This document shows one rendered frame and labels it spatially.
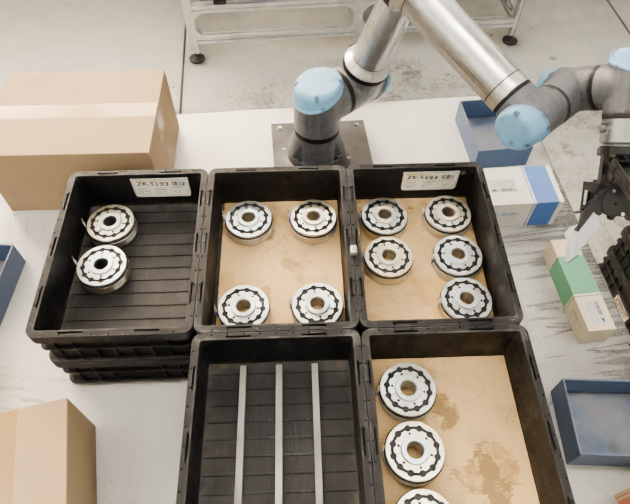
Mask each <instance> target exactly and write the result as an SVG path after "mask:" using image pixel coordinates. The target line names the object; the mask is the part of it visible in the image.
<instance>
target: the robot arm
mask: <svg viewBox="0 0 630 504"><path fill-rule="evenodd" d="M410 22H411V24H412V25H413V26H414V27H415V28H416V29H417V30H418V31H419V32H420V33H421V34H422V35H423V37H424V38H425V39H426V40H427V41H428V42H429V43H430V44H431V45H432V46H433V47H434V48H435V50H436V51H437V52H438V53H439V54H440V55H441V56H442V57H443V58H444V59H445V60H446V61H447V63H448V64H449V65H450V66H451V67H452V68H453V69H454V70H455V71H456V72H457V73H458V74H459V76H460V77H461V78H462V79H463V80H464V81H465V82H466V83H467V84H468V85H469V86H470V87H471V89H472V90H473V91H474V92H475V93H476V94H477V95H478V96H479V97H480V98H481V99H482V100H483V102H484V103H485V104H486V105H487V106H488V107H489V108H490V109H491V110H492V111H493V112H494V113H495V114H496V116H497V119H496V122H495V132H497V135H498V139H499V140H500V141H501V143H502V144H503V145H505V146H506V147H508V148H510V149H512V150H525V149H528V148H529V147H531V146H533V145H534V144H536V143H538V142H540V141H542V140H544V139H545V138H546V137H547V136H548V134H550V133H551V132H552V131H554V130H555V129H556V128H558V127H559V126H560V125H562V124H563V123H565V122H566V121H567V120H569V119H570V118H571V117H573V116H574V115H575V114H577V113H578V112H580V111H599V110H602V118H601V119H602V121H601V125H599V127H598V129H599V131H600V137H599V143H601V144H602V146H599V148H597V156H600V163H599V171H598V178H597V179H593V181H592V182H590V181H583V189H582V197H581V204H580V210H581V213H580V217H579V222H578V224H577V225H574V226H571V227H569V228H568V230H567V231H566V232H565V237H566V239H567V240H568V244H567V248H566V252H565V262H566V263H569V262H570V261H572V260H573V259H574V258H576V257H577V256H578V255H579V252H580V250H581V248H582V247H583V246H585V245H586V244H587V241H588V238H589V237H590V236H591V235H592V234H594V233H596V232H598V230H599V229H600V228H601V226H602V224H601V220H600V217H599V216H600V215H602V214H605V215H607V219H608V220H614V218H615V217H616V216H617V217H624V218H625V220H628V221H630V47H626V48H621V49H616V50H614V51H612V52H611V54H610V57H609V60H608V62H607V63H608V64H602V65H593V66H581V67H560V68H557V69H553V70H548V71H545V72H544V73H543V74H541V75H540V77H539V80H538V81H537V82H536V85H534V84H533V83H532V82H531V81H530V80H529V79H528V78H527V76H526V75H525V74H524V73H523V72H522V71H521V70H520V69H519V68H518V67H517V66H516V65H515V64H514V63H513V62H512V61H511V60H510V59H509V57H508V56H507V55H506V54H505V53H504V52H503V51H502V50H501V49H500V48H499V47H498V46H497V45H496V44H495V43H494V42H493V41H492V39H491V38H490V37H489V36H488V35H487V34H486V33H485V32H484V31H483V30H482V29H481V28H480V27H479V26H478V25H477V24H476V23H475V22H474V20H473V19H472V18H471V17H470V16H469V15H468V14H467V13H466V12H465V11H464V10H463V9H462V8H461V7H460V6H459V5H458V4H457V2H456V1H455V0H377V1H376V3H375V5H374V7H373V9H372V12H371V14H370V16H369V18H368V20H367V22H366V25H365V27H364V29H363V31H362V33H361V36H360V38H359V40H358V42H357V44H355V45H352V46H351V47H350V48H348V50H347V51H346V53H345V56H344V58H343V60H342V62H341V64H340V65H339V66H337V67H335V68H333V69H332V68H328V67H321V68H320V69H318V67H315V68H312V69H309V70H307V71H305V72H304V73H302V74H301V75H300V76H299V77H298V79H297V80H296V82H295V86H294V93H293V103H294V131H293V134H292V136H291V139H290V141H289V144H288V159H289V161H290V162H291V163H292V164H293V165H294V166H322V165H340V164H341V163H342V161H343V159H344V144H343V141H342V138H341V135H340V132H339V128H340V120H341V119H342V118H343V117H345V116H346V115H348V114H350V113H352V112H353V111H355V110H357V109H359V108H360V107H362V106H364V105H366V104H367V103H369V102H371V101H374V100H376V99H378V98H379V97H380V96H381V95H382V94H384V93H385V92H386V91H387V89H388V87H389V85H390V82H391V75H390V72H391V69H390V64H389V59H390V57H391V55H392V54H393V52H394V50H395V48H396V46H397V45H398V43H399V41H400V39H401V37H402V35H403V34H404V32H405V30H406V28H407V26H408V24H409V23H410ZM585 190H587V197H586V204H585V205H584V204H583V201H584V194H585Z"/></svg>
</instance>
